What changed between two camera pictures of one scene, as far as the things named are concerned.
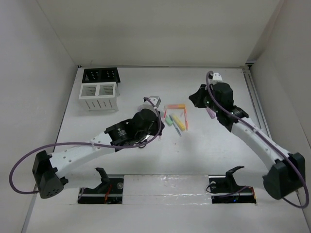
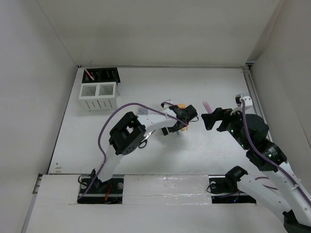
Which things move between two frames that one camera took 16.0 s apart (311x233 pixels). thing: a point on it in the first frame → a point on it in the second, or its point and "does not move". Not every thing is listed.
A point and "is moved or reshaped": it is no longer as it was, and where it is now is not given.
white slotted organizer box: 99,96 does not move
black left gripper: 157,122 → 173,130
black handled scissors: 144,140 does not move
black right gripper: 197,98 → 219,113
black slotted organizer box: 101,75 does not move
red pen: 164,117 is moved or reshaped
